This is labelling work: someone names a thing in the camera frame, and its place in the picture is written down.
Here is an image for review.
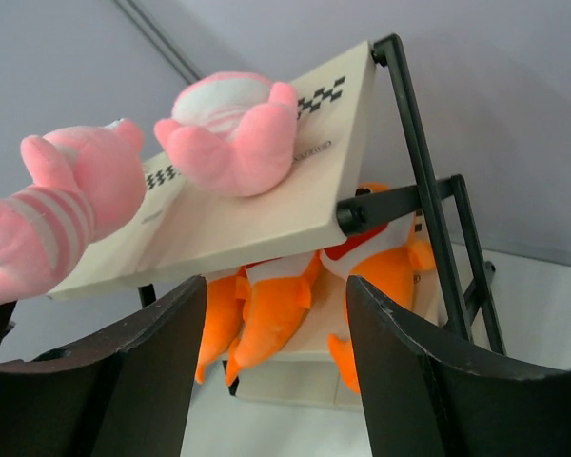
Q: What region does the pink plush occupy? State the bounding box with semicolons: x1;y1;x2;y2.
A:
154;71;298;197
0;119;147;306

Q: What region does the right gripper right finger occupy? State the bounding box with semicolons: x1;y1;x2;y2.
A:
346;276;571;456

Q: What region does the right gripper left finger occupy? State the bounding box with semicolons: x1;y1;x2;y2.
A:
0;276;207;456

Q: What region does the beige three-tier shelf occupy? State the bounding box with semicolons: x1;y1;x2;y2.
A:
47;32;508;410

